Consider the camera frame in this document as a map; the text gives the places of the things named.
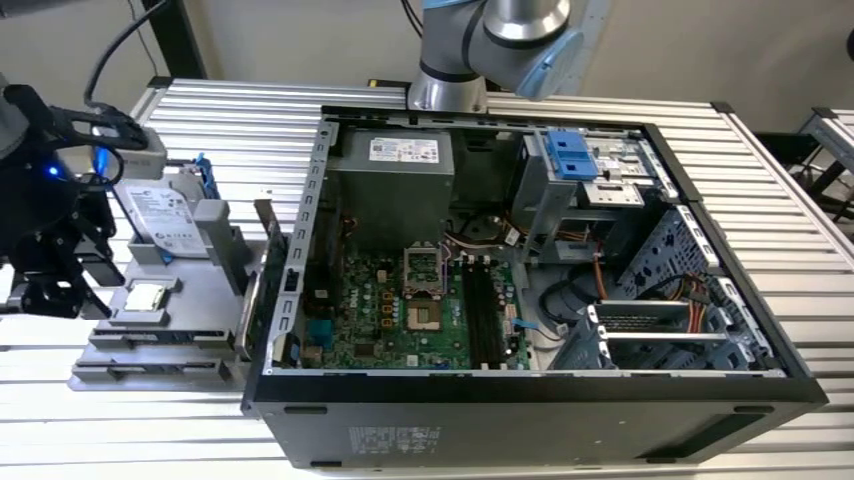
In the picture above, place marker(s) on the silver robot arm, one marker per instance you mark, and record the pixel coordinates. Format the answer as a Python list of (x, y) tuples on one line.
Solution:
[(527, 30)]

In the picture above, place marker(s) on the black RAM slot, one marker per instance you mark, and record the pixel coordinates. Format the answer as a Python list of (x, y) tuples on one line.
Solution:
[(470, 310), (478, 310), (494, 310), (486, 310)]

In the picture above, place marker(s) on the hard disk in blue carrier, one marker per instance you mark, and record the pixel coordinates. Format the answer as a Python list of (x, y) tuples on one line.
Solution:
[(156, 215)]

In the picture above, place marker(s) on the silver CPU chip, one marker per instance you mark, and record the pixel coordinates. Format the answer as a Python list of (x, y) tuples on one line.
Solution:
[(145, 297)]

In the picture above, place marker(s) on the grey parts rack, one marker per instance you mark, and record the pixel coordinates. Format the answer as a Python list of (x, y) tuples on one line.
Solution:
[(193, 295)]

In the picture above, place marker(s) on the green graphics card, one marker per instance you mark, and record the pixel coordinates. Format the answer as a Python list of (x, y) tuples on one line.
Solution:
[(274, 260)]

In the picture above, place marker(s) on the blue expansion slot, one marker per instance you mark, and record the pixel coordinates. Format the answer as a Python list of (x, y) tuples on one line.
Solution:
[(320, 337)]

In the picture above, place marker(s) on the grey power supply unit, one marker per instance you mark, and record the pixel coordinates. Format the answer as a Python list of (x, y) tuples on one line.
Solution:
[(394, 200)]

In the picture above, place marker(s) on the green motherboard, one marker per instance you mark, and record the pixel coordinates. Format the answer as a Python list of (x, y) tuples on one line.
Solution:
[(374, 340)]

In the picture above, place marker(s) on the CPU socket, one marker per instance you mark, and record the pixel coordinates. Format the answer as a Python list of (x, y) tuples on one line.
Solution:
[(424, 315)]

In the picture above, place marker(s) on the grey metal drive bay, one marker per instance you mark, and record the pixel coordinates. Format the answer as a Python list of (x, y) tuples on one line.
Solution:
[(554, 210)]

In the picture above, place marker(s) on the blue plastic drive latch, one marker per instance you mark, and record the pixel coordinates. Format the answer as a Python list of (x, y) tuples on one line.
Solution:
[(570, 155)]

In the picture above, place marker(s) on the black grey PC case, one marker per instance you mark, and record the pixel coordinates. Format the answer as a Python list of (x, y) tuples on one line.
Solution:
[(534, 425)]

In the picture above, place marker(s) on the grey disk bay cage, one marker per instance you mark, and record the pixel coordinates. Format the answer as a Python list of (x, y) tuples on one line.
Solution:
[(667, 337)]

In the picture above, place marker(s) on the metal slat side table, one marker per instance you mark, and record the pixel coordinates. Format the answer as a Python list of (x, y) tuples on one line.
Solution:
[(830, 135)]

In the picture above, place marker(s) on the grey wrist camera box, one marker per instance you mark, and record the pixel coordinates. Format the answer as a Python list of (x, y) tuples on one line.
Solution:
[(136, 157)]

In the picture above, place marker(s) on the black metal frame post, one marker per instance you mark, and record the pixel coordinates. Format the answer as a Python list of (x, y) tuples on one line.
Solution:
[(176, 35)]

